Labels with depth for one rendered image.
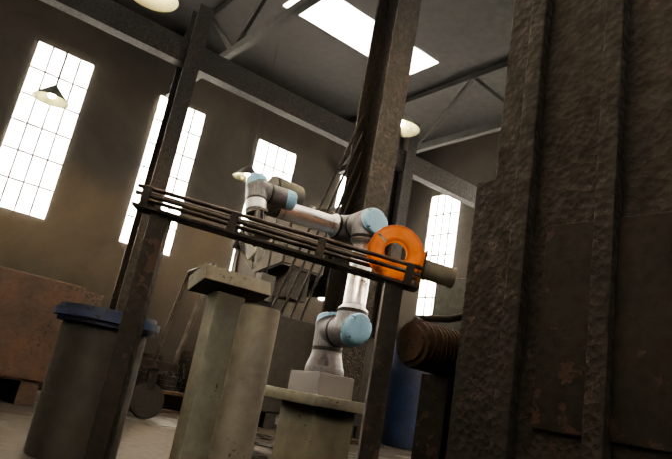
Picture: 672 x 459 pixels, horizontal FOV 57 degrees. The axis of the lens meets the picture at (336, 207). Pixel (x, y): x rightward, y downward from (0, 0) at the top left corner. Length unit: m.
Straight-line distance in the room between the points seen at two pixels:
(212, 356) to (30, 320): 1.66
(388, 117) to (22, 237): 9.27
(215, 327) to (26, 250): 11.42
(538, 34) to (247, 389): 1.21
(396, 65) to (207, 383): 4.12
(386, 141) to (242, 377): 3.74
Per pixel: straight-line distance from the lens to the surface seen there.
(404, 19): 5.90
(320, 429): 2.34
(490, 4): 12.37
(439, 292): 5.85
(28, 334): 3.50
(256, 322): 1.85
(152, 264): 1.72
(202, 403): 1.98
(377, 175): 5.19
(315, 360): 2.40
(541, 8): 1.69
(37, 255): 13.33
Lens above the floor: 0.30
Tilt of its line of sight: 17 degrees up
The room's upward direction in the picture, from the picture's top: 10 degrees clockwise
